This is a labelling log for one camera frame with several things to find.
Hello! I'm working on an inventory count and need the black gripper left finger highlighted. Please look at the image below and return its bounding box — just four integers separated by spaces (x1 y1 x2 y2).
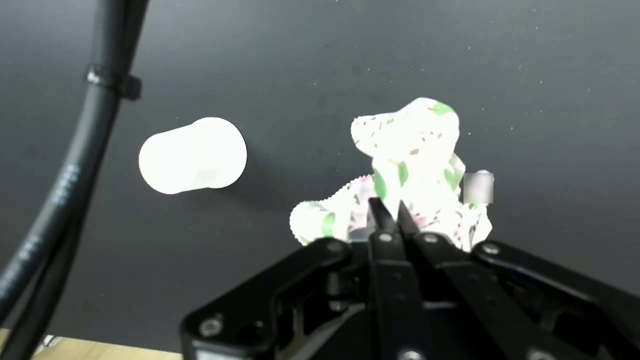
177 197 429 360

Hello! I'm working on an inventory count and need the thick black cable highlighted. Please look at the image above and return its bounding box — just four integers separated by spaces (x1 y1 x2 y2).
0 0 151 360

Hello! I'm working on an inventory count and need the white paper cup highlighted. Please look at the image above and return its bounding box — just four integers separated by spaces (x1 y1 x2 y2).
135 117 249 198

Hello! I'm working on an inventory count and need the white floral cloth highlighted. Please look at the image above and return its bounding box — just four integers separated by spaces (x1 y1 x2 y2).
287 97 498 255

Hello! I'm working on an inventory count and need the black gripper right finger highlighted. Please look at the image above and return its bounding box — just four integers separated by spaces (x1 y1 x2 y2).
395 200 640 360

